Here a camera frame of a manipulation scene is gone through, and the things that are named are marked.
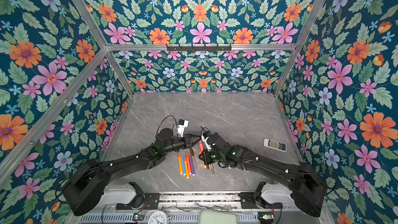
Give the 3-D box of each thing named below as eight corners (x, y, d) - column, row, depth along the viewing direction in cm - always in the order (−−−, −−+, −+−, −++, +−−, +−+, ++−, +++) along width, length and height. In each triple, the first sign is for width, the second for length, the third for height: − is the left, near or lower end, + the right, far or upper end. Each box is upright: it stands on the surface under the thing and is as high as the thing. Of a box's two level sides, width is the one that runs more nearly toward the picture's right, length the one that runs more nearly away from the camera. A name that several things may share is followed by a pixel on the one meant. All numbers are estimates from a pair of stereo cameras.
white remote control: (263, 146, 94) (264, 144, 92) (263, 139, 97) (264, 138, 95) (285, 151, 92) (286, 150, 90) (285, 144, 95) (286, 143, 93)
